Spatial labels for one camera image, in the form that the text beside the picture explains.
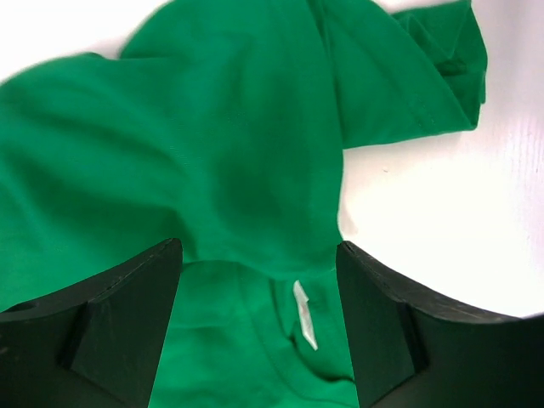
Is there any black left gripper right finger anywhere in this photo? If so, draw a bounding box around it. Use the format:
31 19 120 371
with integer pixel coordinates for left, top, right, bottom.
336 241 543 408

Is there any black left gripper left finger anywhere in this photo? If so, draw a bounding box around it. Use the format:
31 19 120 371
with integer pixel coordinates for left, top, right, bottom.
1 239 183 408

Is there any green t shirt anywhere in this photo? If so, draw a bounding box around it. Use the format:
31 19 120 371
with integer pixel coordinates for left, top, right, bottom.
1 1 487 407

